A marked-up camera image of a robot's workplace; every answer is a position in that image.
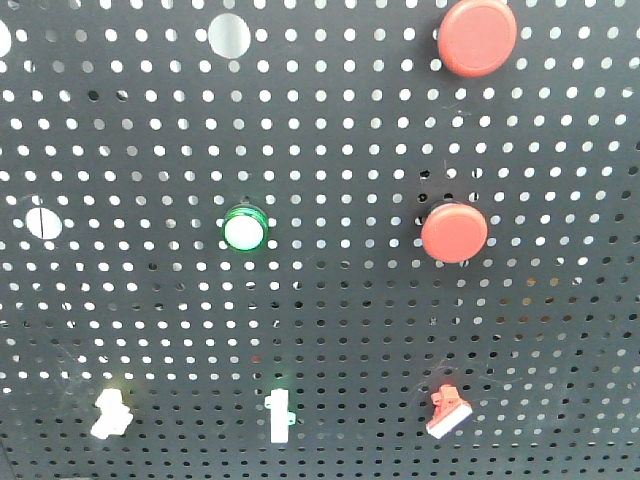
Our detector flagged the green illuminated push button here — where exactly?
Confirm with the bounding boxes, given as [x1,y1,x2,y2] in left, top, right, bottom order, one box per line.
[221,205,269,252]

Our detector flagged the black perforated pegboard panel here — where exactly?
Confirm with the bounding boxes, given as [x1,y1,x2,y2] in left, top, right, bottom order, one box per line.
[1,1,639,479]

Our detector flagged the small red push button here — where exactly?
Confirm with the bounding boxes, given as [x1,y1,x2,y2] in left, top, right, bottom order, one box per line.
[420,202,488,263]

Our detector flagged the large red push button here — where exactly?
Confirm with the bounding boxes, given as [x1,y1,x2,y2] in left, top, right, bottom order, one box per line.
[437,0,518,78]

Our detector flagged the red toggle switch lower row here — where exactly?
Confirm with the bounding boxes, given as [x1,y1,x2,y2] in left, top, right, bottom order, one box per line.
[426,384,473,439]

